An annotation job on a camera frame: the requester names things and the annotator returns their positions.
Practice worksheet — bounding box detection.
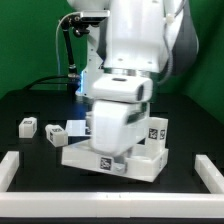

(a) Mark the white square tabletop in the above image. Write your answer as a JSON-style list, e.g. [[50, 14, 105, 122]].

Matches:
[[61, 140, 169, 182]]

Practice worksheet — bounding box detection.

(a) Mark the white U-shaped fence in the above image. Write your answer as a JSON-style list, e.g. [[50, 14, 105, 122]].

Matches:
[[0, 151, 224, 218]]

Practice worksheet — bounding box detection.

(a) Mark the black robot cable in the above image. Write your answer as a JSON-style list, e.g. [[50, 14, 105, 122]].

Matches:
[[22, 15, 83, 92]]

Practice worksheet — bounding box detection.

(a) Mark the white sheet with tags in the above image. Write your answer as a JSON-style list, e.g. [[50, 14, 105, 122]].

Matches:
[[65, 120, 91, 137]]

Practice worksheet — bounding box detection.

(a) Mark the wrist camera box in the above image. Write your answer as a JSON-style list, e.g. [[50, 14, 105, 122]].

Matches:
[[92, 74, 153, 103]]

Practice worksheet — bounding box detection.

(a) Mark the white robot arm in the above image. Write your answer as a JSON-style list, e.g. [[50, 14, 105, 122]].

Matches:
[[67, 0, 199, 157]]

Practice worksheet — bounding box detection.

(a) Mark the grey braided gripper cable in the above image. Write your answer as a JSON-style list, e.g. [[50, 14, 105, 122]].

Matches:
[[157, 0, 189, 86]]

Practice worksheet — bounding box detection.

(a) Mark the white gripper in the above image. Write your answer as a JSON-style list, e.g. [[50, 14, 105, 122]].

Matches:
[[90, 100, 149, 156]]

